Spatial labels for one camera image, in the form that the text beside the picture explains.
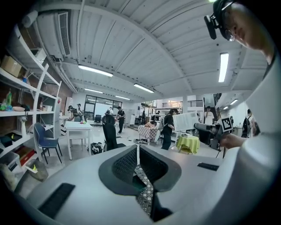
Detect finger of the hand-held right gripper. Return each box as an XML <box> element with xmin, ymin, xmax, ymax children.
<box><xmin>194</xmin><ymin>123</ymin><xmax>215</xmax><ymax>145</ymax></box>

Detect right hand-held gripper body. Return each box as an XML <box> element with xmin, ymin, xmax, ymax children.
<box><xmin>208</xmin><ymin>116</ymin><xmax>234</xmax><ymax>149</ymax></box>

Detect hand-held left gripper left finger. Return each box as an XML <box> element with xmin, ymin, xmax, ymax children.
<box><xmin>26</xmin><ymin>144</ymin><xmax>154</xmax><ymax>225</ymax></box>

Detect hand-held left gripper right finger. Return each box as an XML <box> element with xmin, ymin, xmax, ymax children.
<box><xmin>140</xmin><ymin>145</ymin><xmax>224</xmax><ymax>225</ymax></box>

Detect brown cardboard box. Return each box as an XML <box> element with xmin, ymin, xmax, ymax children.
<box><xmin>0</xmin><ymin>54</ymin><xmax>26</xmax><ymax>77</ymax></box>

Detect person's right hand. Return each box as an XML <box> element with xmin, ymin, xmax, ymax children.
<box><xmin>219</xmin><ymin>133</ymin><xmax>246</xmax><ymax>149</ymax></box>

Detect table with yellow-green cloth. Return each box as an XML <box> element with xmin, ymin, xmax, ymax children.
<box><xmin>176</xmin><ymin>134</ymin><xmax>201</xmax><ymax>155</ymax></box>

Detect black white patterned backpack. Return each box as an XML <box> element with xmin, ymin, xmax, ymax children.
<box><xmin>90</xmin><ymin>142</ymin><xmax>104</xmax><ymax>155</ymax></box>

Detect brown fabric waste bin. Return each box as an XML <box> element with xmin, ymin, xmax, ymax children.
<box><xmin>25</xmin><ymin>158</ymin><xmax>49</xmax><ymax>182</ymax></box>

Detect table with checkered cloth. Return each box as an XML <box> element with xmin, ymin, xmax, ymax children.
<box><xmin>137</xmin><ymin>124</ymin><xmax>159</xmax><ymax>145</ymax></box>

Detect blue chair with black legs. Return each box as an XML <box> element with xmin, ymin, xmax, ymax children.
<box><xmin>33</xmin><ymin>122</ymin><xmax>63</xmax><ymax>164</ymax></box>

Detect black office chair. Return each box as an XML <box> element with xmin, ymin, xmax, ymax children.
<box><xmin>101</xmin><ymin>114</ymin><xmax>127</xmax><ymax>152</ymax></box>

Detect white rectangular table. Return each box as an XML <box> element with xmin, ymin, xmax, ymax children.
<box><xmin>63</xmin><ymin>120</ymin><xmax>93</xmax><ymax>160</ymax></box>

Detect person's glasses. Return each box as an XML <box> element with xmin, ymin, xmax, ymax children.
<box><xmin>219</xmin><ymin>28</ymin><xmax>237</xmax><ymax>42</ymax></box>

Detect white shelf unit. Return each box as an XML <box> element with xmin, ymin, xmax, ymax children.
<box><xmin>0</xmin><ymin>24</ymin><xmax>63</xmax><ymax>194</ymax></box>

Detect person's head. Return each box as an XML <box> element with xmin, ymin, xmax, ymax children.
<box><xmin>214</xmin><ymin>0</ymin><xmax>276</xmax><ymax>64</ymax></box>

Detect white ceiling air conditioner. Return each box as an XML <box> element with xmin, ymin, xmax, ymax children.
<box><xmin>36</xmin><ymin>11</ymin><xmax>72</xmax><ymax>60</ymax></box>

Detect black framed glass wall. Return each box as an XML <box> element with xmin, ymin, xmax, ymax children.
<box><xmin>84</xmin><ymin>94</ymin><xmax>123</xmax><ymax>121</ymax></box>

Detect black head-worn camera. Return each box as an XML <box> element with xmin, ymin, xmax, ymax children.
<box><xmin>203</xmin><ymin>13</ymin><xmax>220</xmax><ymax>40</ymax></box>

